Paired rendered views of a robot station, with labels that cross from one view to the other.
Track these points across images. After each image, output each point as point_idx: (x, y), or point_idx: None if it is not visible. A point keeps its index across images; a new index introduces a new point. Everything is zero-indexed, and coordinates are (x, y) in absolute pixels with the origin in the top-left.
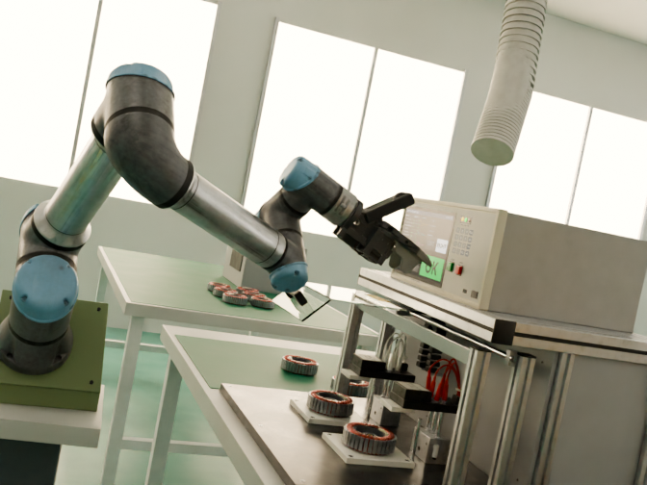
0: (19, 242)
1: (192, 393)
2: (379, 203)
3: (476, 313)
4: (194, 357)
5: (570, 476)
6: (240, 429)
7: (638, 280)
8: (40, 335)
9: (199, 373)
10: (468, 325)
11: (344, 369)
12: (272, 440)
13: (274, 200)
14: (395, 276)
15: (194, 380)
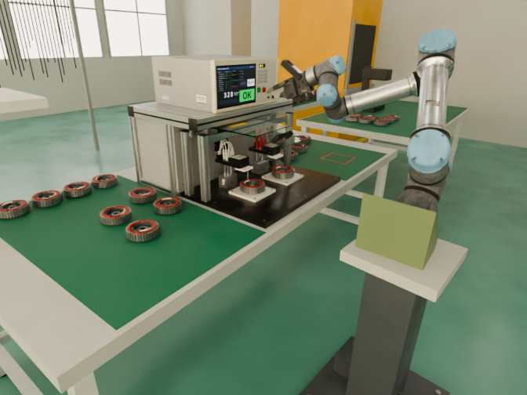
0: (448, 161)
1: (252, 258)
2: (296, 69)
3: (285, 101)
4: (201, 270)
5: None
6: (307, 204)
7: None
8: None
9: (242, 248)
10: (283, 107)
11: (243, 169)
12: (314, 189)
13: (337, 82)
14: (220, 111)
15: (252, 250)
